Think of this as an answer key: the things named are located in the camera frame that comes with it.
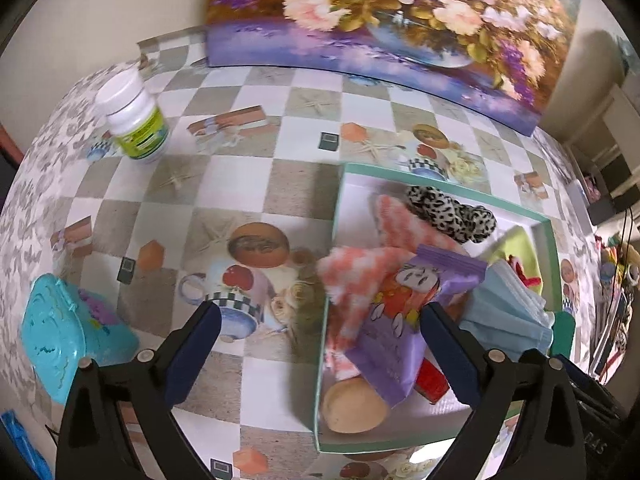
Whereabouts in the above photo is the leopard print scrunchie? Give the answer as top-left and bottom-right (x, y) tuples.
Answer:
(405, 185), (498, 246)

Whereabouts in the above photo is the purple wet wipes packet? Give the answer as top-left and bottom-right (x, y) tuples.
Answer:
(345, 245), (488, 408)

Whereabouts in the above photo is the beige round puff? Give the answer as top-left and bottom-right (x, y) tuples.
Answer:
(322, 377), (393, 435)

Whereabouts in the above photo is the red sponge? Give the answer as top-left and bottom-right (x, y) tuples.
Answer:
(412, 357), (451, 403)

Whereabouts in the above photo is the teal plastic case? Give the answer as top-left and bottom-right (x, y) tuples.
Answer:
(20, 272), (141, 406)

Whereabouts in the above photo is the pile of colourful clutter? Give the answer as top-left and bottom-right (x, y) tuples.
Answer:
(592, 230), (640, 376)

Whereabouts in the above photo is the red yarn bow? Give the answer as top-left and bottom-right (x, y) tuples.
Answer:
(507, 255), (543, 288)

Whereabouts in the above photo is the lime green cloth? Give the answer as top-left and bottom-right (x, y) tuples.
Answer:
(485, 225), (543, 296)

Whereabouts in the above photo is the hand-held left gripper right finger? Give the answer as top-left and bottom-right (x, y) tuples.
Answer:
(420, 302), (587, 480)

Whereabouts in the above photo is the checked printed tablecloth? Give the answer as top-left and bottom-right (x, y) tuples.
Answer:
(45, 25), (601, 480)

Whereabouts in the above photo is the white box with teal rim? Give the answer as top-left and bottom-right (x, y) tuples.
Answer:
(314, 162), (576, 456)

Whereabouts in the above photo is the white bottle with green label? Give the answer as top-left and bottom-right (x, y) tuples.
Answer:
(95, 67), (171, 166)

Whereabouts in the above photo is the blue plastic bag on floor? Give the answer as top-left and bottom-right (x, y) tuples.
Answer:
(0, 410), (53, 480)

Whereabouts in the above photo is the black box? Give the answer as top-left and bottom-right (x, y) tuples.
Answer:
(587, 152), (636, 226)

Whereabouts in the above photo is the floral canvas painting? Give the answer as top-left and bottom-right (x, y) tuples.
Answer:
(204, 0), (583, 137)

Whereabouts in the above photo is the grey leaf print tablecloth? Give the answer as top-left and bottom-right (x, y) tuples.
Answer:
(0, 60), (146, 411)

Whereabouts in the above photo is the pink and white towel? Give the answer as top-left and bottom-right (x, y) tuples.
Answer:
(317, 194), (468, 381)

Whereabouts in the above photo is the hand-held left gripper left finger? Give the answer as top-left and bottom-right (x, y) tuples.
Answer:
(55, 301), (222, 480)

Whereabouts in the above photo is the blue face mask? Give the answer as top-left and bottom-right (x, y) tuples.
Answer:
(457, 262), (556, 361)

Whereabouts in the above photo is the white cabinet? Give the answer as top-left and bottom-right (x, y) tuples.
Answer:
(570, 82), (640, 181)

